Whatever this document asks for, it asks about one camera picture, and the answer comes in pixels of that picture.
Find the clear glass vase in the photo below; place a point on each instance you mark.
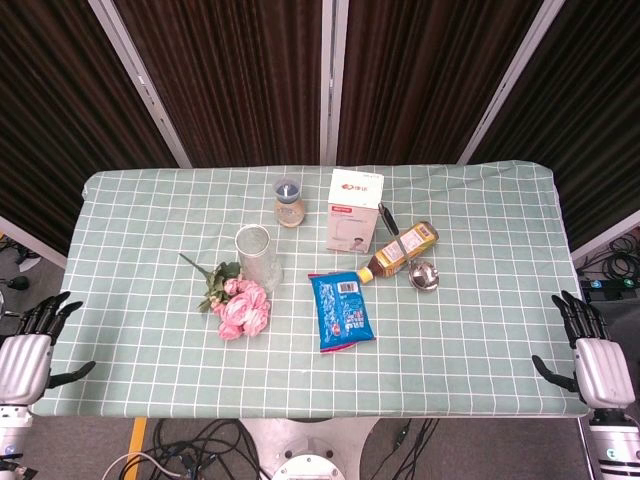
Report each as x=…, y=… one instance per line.
x=256, y=260

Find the silver partition frame rail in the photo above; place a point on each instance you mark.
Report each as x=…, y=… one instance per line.
x=607, y=235
x=30, y=240

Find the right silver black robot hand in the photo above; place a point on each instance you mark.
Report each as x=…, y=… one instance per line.
x=600, y=370

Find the blue snack bag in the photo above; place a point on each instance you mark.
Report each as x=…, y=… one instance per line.
x=342, y=315

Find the silver partition frame post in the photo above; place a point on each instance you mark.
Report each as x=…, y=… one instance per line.
x=332, y=80
x=142, y=85
x=510, y=85

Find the yellow floor tape strip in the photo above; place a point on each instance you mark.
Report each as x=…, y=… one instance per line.
x=137, y=440

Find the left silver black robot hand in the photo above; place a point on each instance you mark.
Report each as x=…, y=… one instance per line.
x=25, y=365

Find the green white checked tablecloth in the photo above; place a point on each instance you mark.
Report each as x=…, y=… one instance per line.
x=450, y=340

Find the tea bottle with yellow cap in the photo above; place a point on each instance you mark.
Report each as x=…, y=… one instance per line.
x=395, y=252

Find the dark brown curtain panel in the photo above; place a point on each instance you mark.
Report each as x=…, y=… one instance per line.
x=60, y=110
x=430, y=75
x=235, y=80
x=590, y=110

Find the dark grey fabric object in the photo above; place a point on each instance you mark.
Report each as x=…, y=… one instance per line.
x=617, y=312

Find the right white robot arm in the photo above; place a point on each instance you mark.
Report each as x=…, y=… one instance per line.
x=615, y=445

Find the pink artificial flower bouquet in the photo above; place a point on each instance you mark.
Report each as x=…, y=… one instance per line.
x=245, y=310

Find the black tripod stand feet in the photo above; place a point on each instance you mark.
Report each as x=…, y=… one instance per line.
x=17, y=283

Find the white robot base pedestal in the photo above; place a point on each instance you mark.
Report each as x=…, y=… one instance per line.
x=310, y=450

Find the glass jar with blue lid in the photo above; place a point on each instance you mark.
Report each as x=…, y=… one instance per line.
x=289, y=210

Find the white red carton box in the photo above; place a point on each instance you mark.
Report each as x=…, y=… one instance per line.
x=350, y=220

